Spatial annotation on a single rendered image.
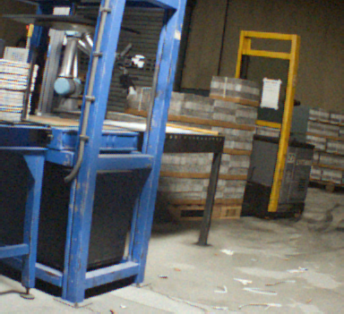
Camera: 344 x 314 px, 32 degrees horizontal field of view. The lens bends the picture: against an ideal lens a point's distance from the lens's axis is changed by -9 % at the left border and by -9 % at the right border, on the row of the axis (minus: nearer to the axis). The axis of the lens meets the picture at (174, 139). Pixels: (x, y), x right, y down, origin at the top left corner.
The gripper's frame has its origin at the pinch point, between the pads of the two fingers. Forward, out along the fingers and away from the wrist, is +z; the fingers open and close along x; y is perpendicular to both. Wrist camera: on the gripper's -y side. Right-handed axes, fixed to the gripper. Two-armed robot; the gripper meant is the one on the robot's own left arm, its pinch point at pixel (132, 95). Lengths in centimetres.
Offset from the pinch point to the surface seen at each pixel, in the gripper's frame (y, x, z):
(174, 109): -22.7, 19.8, 19.5
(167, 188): 3, 19, 79
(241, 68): -164, -31, 39
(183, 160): -20, 20, 64
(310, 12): -660, -280, 117
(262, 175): -126, 8, 136
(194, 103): -47, 19, 24
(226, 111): -81, 19, 46
